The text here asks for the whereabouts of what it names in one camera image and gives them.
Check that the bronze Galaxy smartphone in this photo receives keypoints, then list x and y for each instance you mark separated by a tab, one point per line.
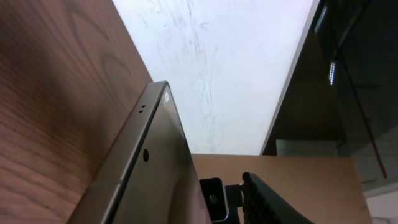
148	175

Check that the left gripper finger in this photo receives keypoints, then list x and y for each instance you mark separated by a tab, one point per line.
263	205

